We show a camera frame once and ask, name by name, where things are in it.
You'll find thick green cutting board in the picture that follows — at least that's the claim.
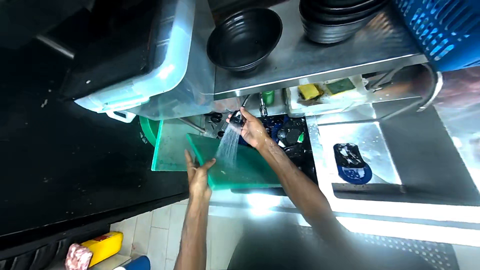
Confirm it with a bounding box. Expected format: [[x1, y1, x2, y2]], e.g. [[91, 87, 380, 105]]
[[186, 133, 283, 191]]

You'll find person's left forearm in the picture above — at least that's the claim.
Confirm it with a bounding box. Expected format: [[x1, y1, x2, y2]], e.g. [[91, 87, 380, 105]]
[[173, 194, 212, 270]]

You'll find pink and white bundle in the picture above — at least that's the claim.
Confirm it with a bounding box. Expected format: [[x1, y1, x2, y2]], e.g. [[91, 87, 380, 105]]
[[65, 242, 94, 270]]

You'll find steel shelf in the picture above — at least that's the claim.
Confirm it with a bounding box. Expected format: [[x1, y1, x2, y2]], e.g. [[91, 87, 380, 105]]
[[213, 0, 429, 101]]

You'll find green round basin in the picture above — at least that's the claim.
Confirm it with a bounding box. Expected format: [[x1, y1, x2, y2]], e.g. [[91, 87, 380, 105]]
[[139, 115, 160, 147]]

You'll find person's right forearm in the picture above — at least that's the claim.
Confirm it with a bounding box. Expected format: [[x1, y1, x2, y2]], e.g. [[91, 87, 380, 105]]
[[257, 136, 355, 248]]

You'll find white plastic tray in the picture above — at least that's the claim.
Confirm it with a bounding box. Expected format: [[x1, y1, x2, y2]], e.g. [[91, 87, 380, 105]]
[[286, 74, 371, 117]]

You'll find person's right hand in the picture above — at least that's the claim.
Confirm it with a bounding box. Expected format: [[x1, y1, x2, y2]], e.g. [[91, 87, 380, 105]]
[[226, 107, 269, 151]]

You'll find clear plastic bin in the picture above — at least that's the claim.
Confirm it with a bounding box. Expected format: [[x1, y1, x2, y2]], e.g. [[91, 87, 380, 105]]
[[74, 0, 216, 124]]

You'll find yellow sponge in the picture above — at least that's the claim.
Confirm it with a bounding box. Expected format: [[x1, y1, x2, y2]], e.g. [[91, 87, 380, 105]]
[[298, 83, 324, 101]]

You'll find black counter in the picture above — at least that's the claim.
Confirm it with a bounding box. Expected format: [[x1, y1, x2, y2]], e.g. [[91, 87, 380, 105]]
[[0, 34, 190, 259]]

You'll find blue plastic basket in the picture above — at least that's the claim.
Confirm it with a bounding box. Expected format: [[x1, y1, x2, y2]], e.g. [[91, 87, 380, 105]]
[[393, 0, 480, 72]]

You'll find steel pipe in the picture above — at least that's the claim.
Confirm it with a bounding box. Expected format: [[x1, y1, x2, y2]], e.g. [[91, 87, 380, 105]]
[[178, 117, 206, 134]]

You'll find stack of black bowls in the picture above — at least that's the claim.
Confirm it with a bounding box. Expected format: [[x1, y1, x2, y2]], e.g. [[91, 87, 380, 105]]
[[299, 0, 390, 44]]

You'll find person's left hand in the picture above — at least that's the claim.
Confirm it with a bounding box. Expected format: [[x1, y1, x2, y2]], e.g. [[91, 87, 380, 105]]
[[184, 149, 217, 200]]

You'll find blue oval dish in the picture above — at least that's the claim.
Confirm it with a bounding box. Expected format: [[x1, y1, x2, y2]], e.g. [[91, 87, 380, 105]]
[[337, 162, 373, 185]]

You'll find curved steel faucet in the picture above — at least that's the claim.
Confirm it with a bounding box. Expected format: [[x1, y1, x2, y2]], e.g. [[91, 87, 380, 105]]
[[366, 63, 444, 121]]

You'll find yellow plastic container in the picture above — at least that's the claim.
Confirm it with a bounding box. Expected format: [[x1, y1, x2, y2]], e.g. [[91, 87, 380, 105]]
[[81, 231, 124, 268]]

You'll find person's body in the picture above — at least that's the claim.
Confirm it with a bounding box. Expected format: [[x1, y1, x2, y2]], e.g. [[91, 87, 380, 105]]
[[227, 210, 436, 270]]

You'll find blue round container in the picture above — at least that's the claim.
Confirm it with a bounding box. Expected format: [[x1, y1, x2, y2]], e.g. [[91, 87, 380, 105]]
[[114, 255, 151, 270]]

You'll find pile of dark dishes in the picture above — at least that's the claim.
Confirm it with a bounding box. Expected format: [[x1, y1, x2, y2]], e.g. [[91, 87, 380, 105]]
[[239, 115, 318, 183]]

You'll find black spray head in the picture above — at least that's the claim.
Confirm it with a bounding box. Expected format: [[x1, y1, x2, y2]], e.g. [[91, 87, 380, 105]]
[[229, 110, 245, 128]]

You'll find steel sink unit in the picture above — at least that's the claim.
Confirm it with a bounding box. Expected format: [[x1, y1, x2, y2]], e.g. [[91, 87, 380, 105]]
[[202, 95, 480, 230]]

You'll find green scouring pad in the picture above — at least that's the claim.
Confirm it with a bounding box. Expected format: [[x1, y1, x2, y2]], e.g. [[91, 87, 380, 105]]
[[325, 77, 356, 95]]

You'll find wide black bowl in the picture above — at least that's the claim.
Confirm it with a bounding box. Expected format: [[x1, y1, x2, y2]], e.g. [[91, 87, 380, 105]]
[[206, 8, 283, 73]]

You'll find pale green translucent board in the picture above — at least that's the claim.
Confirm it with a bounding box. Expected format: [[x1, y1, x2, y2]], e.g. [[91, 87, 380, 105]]
[[151, 118, 206, 172]]

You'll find black glossy dish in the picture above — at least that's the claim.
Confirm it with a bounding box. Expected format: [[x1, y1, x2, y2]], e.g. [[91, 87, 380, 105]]
[[333, 143, 365, 169]]

